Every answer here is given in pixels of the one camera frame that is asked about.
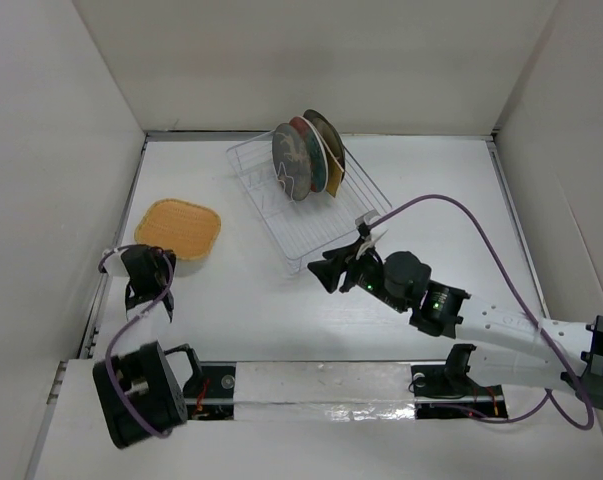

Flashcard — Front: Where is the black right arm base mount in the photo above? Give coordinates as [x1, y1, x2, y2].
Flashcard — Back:
[408, 364, 509, 420]

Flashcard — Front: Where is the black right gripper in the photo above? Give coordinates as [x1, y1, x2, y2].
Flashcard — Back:
[307, 235, 408, 314]

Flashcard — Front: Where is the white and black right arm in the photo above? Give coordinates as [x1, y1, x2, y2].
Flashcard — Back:
[308, 245, 603, 410]

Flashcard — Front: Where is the grey reindeer round plate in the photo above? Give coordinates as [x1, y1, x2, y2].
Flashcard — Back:
[271, 123, 311, 202]

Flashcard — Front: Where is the cream plate with brown rim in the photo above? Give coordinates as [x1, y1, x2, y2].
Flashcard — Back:
[303, 109, 346, 169]

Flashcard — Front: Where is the yellow green-rimmed square plate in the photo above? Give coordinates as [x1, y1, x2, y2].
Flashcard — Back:
[325, 159, 344, 198]

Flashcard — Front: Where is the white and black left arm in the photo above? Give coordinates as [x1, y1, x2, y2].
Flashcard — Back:
[92, 244, 204, 450]

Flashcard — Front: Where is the red plate with teal flower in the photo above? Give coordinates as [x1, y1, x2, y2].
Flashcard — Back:
[290, 116, 328, 193]

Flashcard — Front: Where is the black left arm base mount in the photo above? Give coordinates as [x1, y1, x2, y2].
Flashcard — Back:
[183, 362, 236, 421]

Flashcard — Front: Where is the orange woven square plate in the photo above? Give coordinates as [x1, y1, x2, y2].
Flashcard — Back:
[134, 198, 222, 261]

